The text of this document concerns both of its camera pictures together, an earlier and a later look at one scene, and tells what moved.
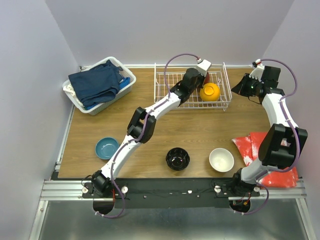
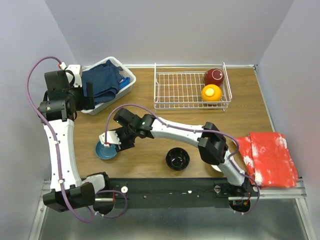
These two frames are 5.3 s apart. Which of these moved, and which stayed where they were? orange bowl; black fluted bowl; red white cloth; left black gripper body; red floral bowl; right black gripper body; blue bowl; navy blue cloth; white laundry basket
Moved: red floral bowl; left black gripper body; right black gripper body
Stayed: black fluted bowl; white laundry basket; red white cloth; blue bowl; navy blue cloth; orange bowl
